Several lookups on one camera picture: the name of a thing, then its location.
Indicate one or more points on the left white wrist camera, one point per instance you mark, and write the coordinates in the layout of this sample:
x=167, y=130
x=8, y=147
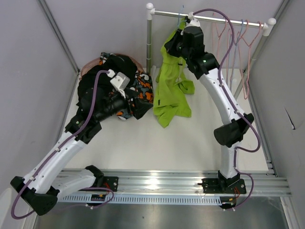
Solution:
x=119, y=81

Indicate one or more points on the translucent pink plastic basket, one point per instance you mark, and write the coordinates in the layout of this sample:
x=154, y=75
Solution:
x=90, y=66

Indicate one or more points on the black shorts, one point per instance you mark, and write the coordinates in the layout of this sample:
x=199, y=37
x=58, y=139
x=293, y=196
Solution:
x=106, y=96

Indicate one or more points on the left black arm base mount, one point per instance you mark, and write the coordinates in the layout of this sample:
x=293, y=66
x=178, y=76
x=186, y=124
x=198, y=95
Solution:
x=96, y=183

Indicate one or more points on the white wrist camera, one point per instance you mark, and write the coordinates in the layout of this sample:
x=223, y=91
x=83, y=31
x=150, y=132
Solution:
x=119, y=81
x=190, y=21

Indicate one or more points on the aluminium extrusion rail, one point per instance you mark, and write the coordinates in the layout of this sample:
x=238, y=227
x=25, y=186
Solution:
x=170, y=182

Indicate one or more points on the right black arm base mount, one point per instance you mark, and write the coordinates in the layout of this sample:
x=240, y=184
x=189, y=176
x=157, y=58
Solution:
x=222, y=185

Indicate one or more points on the camouflage patterned shorts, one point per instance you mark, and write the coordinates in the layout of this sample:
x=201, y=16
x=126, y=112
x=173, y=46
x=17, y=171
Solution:
x=140, y=82

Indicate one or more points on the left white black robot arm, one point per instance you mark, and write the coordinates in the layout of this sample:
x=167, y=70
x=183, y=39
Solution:
x=40, y=188

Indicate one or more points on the pink hanger with black shorts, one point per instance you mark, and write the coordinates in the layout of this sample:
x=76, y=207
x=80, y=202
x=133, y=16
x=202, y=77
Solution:
x=219, y=39

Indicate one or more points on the white metal clothes rack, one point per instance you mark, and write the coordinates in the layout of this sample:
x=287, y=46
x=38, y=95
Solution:
x=265, y=28

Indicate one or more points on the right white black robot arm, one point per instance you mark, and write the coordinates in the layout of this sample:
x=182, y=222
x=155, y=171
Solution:
x=188, y=44

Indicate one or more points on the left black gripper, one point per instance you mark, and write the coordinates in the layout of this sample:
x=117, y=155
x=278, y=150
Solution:
x=140, y=107

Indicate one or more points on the grey slotted cable duct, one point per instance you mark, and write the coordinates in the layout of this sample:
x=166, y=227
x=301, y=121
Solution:
x=87, y=198

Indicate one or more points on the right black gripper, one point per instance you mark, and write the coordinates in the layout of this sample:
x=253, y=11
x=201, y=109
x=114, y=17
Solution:
x=169, y=46

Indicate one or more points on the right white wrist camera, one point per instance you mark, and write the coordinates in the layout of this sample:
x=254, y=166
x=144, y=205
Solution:
x=190, y=21

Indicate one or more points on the lime green shorts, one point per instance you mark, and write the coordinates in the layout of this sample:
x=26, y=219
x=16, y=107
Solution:
x=171, y=90

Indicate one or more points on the light blue hanger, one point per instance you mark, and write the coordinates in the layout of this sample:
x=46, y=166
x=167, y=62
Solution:
x=181, y=19

